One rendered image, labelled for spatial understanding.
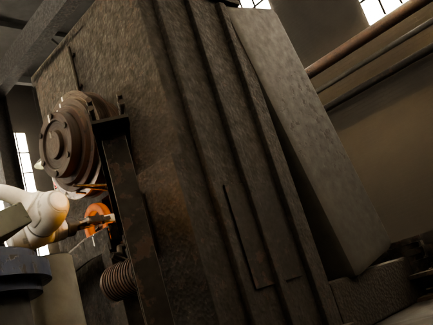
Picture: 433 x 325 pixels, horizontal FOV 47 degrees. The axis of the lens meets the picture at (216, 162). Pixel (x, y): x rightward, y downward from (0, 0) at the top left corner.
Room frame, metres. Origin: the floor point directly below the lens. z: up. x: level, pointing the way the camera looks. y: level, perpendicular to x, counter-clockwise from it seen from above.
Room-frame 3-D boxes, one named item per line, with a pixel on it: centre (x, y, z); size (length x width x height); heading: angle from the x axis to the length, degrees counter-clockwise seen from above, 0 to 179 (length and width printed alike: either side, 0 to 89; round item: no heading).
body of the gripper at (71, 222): (1.84, 0.59, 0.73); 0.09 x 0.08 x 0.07; 138
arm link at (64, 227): (1.79, 0.63, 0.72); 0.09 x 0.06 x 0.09; 48
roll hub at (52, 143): (1.97, 0.62, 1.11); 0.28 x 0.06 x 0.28; 48
